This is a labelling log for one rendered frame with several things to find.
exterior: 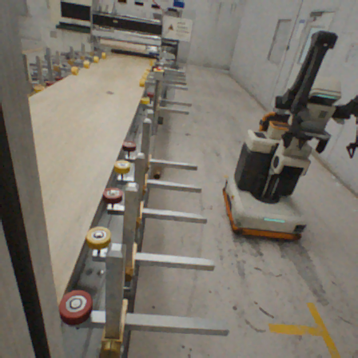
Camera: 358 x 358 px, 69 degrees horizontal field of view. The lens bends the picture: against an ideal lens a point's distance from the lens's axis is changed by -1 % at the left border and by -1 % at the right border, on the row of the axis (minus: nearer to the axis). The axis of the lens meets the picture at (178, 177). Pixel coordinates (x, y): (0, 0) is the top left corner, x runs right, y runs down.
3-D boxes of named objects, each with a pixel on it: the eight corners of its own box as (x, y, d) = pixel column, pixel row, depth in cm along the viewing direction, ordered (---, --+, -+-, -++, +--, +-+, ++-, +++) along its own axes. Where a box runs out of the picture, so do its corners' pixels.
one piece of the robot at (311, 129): (279, 142, 198) (289, 115, 187) (314, 148, 200) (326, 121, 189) (287, 152, 185) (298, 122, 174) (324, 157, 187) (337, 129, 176)
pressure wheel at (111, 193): (104, 220, 111) (105, 198, 105) (101, 208, 117) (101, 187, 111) (123, 217, 114) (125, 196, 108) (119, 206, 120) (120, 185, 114)
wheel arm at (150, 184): (200, 191, 143) (201, 184, 140) (200, 194, 140) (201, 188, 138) (118, 181, 139) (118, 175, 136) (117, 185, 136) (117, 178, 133)
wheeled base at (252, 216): (220, 192, 287) (226, 172, 274) (276, 199, 292) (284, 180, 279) (231, 235, 229) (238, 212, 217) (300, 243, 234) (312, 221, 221)
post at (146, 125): (142, 204, 142) (151, 118, 117) (142, 208, 139) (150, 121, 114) (136, 204, 141) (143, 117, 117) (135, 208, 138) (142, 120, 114)
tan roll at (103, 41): (173, 57, 484) (175, 49, 478) (173, 57, 473) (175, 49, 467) (95, 44, 470) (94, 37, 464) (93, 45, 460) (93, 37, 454)
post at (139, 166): (137, 245, 123) (145, 152, 98) (136, 251, 120) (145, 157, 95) (129, 244, 122) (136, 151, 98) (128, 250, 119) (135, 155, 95)
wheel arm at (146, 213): (204, 220, 121) (207, 213, 119) (205, 225, 118) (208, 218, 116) (108, 211, 117) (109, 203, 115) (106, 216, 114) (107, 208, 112)
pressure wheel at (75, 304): (89, 342, 70) (88, 317, 64) (57, 342, 69) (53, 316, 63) (95, 313, 76) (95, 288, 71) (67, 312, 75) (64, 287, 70)
